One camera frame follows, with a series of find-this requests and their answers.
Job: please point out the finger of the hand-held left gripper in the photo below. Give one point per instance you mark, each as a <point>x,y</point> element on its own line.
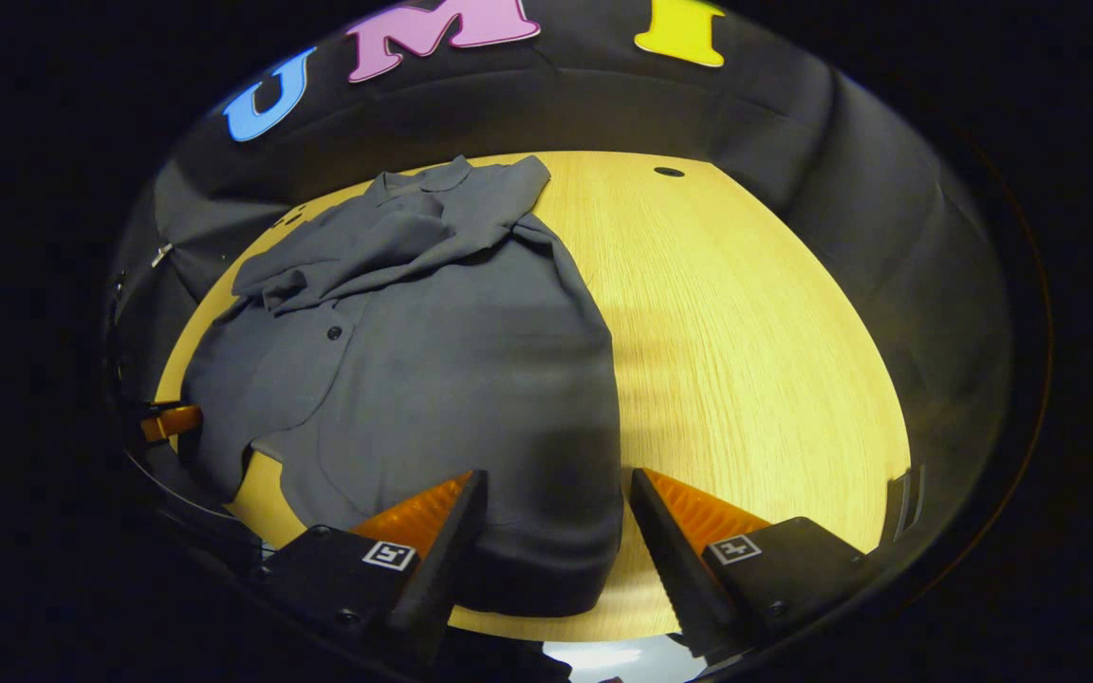
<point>172,423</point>

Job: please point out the grey button-up shirt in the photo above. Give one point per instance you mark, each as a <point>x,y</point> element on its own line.
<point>452,379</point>

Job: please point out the black backdrop cloth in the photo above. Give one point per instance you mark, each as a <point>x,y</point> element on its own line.
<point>603,104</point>

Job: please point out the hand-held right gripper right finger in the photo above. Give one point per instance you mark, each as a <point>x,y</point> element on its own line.
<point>675,569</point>

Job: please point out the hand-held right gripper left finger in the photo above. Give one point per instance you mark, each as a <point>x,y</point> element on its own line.
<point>437,579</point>

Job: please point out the silver cloth clip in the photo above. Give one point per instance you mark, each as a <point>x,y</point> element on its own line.
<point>162,254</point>

